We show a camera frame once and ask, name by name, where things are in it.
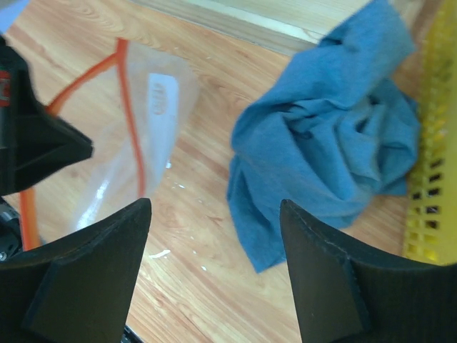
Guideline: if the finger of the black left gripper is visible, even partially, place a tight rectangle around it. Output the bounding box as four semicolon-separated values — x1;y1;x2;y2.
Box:
1;38;93;196

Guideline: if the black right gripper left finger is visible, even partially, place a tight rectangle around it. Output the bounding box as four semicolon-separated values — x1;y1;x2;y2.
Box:
1;198;151;342

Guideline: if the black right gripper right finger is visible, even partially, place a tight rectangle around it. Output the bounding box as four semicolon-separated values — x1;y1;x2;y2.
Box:
280;200;456;342

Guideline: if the clear zip top bag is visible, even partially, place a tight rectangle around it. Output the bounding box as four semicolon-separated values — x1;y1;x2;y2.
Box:
19;39;198;249

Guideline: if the yellow plastic basket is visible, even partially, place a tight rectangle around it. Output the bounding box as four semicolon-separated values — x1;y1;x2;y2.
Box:
403;1;456;265

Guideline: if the blue crumpled cloth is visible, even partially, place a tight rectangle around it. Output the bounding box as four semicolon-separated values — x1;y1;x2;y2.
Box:
226;1;420;272

